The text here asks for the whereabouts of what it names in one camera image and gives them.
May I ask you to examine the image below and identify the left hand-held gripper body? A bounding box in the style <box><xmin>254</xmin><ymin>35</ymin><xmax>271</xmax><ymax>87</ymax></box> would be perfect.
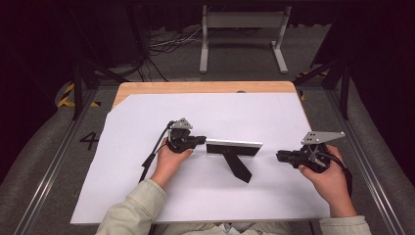
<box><xmin>165</xmin><ymin>117</ymin><xmax>199</xmax><ymax>155</ymax></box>

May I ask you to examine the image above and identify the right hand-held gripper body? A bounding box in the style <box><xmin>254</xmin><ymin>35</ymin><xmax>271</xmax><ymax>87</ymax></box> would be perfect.
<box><xmin>292</xmin><ymin>130</ymin><xmax>346</xmax><ymax>174</ymax></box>

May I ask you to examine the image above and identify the person's left hand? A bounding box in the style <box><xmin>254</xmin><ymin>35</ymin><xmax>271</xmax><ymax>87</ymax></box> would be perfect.
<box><xmin>149</xmin><ymin>136</ymin><xmax>195</xmax><ymax>191</ymax></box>

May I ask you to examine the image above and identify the person's right hand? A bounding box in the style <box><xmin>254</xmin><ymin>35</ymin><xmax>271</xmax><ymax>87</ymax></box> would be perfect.
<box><xmin>298</xmin><ymin>144</ymin><xmax>358</xmax><ymax>218</ymax></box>

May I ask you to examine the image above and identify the large white paper sheet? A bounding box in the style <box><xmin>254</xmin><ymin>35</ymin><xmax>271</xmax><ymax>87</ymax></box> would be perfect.
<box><xmin>69</xmin><ymin>92</ymin><xmax>331</xmax><ymax>225</ymax></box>

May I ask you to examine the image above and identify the wooden table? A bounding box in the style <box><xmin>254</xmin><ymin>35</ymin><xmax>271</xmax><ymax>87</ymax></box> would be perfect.
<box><xmin>112</xmin><ymin>80</ymin><xmax>311</xmax><ymax>129</ymax></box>

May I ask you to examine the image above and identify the yellow black hazard tape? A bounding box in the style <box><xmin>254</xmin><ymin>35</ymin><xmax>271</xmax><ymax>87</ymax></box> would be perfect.
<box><xmin>295</xmin><ymin>70</ymin><xmax>330</xmax><ymax>102</ymax></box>
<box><xmin>57</xmin><ymin>82</ymin><xmax>102</xmax><ymax>109</ymax></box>

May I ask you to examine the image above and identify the black metal stand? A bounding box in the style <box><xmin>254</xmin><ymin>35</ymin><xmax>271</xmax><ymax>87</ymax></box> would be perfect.
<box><xmin>293</xmin><ymin>58</ymin><xmax>352</xmax><ymax>120</ymax></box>
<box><xmin>69</xmin><ymin>58</ymin><xmax>131</xmax><ymax>121</ymax></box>

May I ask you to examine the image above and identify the person's torso in light jacket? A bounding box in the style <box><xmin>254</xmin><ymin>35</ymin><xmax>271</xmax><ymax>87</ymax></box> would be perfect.
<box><xmin>152</xmin><ymin>221</ymin><xmax>292</xmax><ymax>235</ymax></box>

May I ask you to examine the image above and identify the left hand-held gripper cable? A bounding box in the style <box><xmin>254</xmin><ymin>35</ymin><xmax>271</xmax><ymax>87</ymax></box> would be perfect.
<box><xmin>138</xmin><ymin>119</ymin><xmax>176</xmax><ymax>184</ymax></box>

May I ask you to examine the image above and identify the hand-held gripper cable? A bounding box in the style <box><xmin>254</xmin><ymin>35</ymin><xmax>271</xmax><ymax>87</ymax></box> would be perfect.
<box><xmin>326</xmin><ymin>151</ymin><xmax>354</xmax><ymax>199</ymax></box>
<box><xmin>138</xmin><ymin>119</ymin><xmax>176</xmax><ymax>184</ymax></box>

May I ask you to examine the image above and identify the right hand-held gripper cable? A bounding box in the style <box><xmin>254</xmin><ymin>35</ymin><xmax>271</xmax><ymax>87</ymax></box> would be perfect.
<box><xmin>326</xmin><ymin>151</ymin><xmax>354</xmax><ymax>199</ymax></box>

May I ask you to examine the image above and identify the aluminium floor rail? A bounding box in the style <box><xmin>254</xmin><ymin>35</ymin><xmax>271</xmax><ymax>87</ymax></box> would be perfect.
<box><xmin>326</xmin><ymin>89</ymin><xmax>406</xmax><ymax>235</ymax></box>
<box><xmin>13</xmin><ymin>89</ymin><xmax>99</xmax><ymax>235</ymax></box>

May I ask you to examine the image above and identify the bundle of floor cables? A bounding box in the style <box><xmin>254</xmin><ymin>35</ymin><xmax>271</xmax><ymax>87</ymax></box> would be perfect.
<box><xmin>142</xmin><ymin>24</ymin><xmax>204</xmax><ymax>82</ymax></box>

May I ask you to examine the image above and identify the white metal table frame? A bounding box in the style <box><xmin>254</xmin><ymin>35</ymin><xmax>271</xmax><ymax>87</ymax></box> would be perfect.
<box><xmin>199</xmin><ymin>4</ymin><xmax>293</xmax><ymax>74</ymax></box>

